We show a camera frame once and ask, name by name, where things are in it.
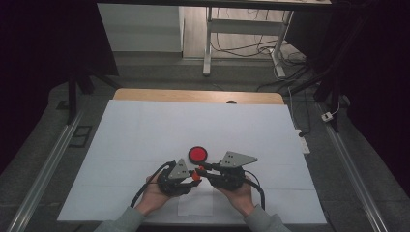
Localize small white paper sheet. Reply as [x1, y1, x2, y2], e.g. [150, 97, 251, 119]
[177, 185, 215, 217]

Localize black stand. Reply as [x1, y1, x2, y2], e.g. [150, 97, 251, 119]
[284, 64, 347, 133]
[66, 66, 122, 125]

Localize white power strip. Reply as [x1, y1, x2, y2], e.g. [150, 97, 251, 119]
[294, 129, 311, 155]

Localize person's left hand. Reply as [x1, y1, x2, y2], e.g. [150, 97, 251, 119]
[134, 173, 172, 217]

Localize aluminium rail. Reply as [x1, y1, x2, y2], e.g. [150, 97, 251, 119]
[6, 107, 85, 232]
[317, 102, 388, 232]

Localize round red ink pad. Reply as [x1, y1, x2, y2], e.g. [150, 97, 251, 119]
[188, 145, 209, 164]

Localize black floor socket plate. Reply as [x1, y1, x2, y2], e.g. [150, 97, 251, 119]
[68, 125, 94, 149]

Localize black floor cable tangle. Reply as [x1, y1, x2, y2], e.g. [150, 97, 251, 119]
[211, 8, 308, 66]

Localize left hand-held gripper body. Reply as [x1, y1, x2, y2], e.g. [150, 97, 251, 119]
[157, 158, 194, 197]

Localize white partition panel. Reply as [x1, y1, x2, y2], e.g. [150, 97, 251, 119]
[97, 3, 182, 53]

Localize person's right hand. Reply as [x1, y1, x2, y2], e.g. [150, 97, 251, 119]
[214, 176, 255, 218]

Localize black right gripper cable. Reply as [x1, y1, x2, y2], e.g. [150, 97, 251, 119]
[244, 168, 267, 211]

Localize dark curtain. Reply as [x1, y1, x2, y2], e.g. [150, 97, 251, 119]
[284, 0, 410, 191]
[0, 0, 120, 175]

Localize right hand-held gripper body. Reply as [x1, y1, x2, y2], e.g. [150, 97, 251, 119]
[208, 151, 259, 191]

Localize white-legged desk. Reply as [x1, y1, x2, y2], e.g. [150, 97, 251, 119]
[96, 0, 333, 79]

